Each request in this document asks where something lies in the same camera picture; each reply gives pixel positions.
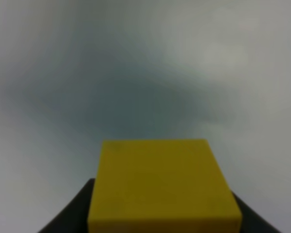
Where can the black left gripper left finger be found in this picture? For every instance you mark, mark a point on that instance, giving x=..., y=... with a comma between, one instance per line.
x=73, y=218

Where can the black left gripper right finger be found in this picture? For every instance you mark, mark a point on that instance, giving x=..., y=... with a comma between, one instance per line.
x=252, y=222

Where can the yellow block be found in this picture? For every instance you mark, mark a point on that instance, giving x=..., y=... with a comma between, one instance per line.
x=161, y=186

